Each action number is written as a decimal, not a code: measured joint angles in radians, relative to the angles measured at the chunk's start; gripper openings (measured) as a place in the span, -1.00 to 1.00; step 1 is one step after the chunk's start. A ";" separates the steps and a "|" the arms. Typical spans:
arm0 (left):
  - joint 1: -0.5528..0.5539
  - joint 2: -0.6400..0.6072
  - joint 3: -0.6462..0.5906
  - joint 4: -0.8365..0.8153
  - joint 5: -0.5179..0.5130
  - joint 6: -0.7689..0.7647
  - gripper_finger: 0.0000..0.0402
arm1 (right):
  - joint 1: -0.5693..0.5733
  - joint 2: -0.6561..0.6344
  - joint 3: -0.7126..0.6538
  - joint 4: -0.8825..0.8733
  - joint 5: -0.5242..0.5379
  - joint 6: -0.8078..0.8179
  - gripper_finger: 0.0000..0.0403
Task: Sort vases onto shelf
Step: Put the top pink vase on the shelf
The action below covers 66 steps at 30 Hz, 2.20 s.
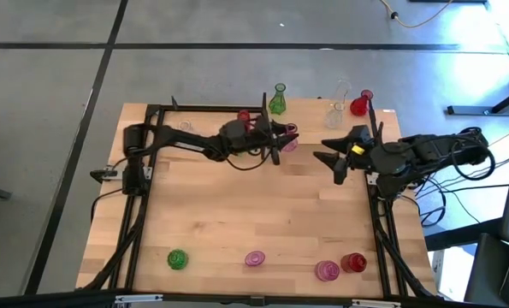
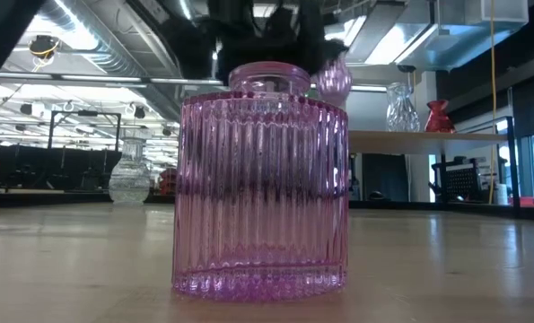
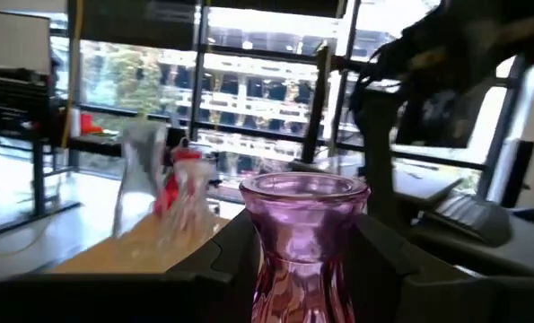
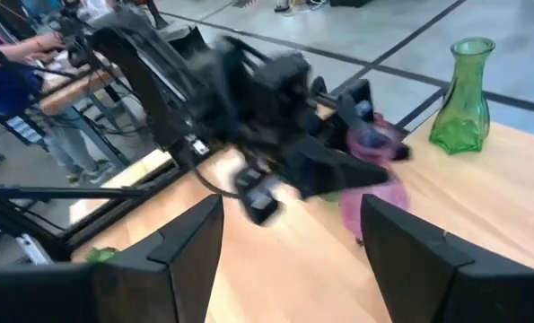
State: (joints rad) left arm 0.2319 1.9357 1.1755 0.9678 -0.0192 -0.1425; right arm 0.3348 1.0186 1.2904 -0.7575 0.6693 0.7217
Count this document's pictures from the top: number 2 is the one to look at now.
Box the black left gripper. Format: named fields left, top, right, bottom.
left=207, top=0, right=349, bottom=84

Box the pink narrow-neck glass vase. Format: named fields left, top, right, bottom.
left=314, top=57, right=354, bottom=108

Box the clear faceted glass vase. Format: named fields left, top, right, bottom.
left=385, top=82, right=422, bottom=133

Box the small red flared vase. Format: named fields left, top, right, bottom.
left=424, top=99, right=457, bottom=134

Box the clear bulbous textured vase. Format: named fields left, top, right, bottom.
left=108, top=136, right=153, bottom=205

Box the dark grey cabinet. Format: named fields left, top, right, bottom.
left=361, top=153, right=410, bottom=203

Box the large pink ribbed glass vase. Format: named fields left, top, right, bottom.
left=171, top=61, right=350, bottom=302

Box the black perforated cart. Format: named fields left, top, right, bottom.
left=430, top=155, right=490, bottom=204

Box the black roller blind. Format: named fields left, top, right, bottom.
left=511, top=74, right=534, bottom=138

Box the white paper roll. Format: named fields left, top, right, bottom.
left=494, top=182, right=510, bottom=206

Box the long ceiling light bar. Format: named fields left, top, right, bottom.
left=0, top=73, right=225, bottom=89

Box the dark workstation row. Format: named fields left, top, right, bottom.
left=0, top=143, right=123, bottom=193

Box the wooden shelf with black frame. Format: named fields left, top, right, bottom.
left=346, top=115, right=522, bottom=220

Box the yellow extension cord with plug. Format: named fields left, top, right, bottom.
left=487, top=0, right=498, bottom=205

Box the round silver ventilation duct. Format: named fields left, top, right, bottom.
left=19, top=0, right=182, bottom=120

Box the black gantry frame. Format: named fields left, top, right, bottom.
left=46, top=109, right=123, bottom=152

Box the black ceiling cable reel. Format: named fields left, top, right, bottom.
left=27, top=34, right=61, bottom=62

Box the black aluminium table frame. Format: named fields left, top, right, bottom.
left=0, top=190, right=534, bottom=222

